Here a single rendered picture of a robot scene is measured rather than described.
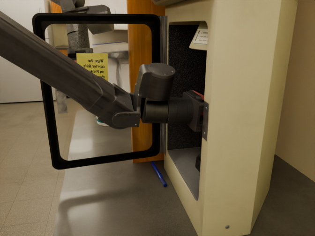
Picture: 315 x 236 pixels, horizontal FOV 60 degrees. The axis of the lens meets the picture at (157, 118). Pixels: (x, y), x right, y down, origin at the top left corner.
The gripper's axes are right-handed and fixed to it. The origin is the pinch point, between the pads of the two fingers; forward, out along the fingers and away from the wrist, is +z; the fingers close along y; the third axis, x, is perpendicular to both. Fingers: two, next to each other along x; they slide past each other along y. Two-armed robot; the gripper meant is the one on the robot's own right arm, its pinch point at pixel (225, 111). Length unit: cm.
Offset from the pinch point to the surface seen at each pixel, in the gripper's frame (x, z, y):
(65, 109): 4.6, -36.3, 13.9
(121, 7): -27, -12, 117
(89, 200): 26.3, -30.1, 6.4
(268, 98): -6.7, 0.4, -13.5
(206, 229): 20.7, -7.5, -13.7
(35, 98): 125, -121, 476
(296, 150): 16.0, 34.9, 12.2
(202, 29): -17.4, -9.0, -1.1
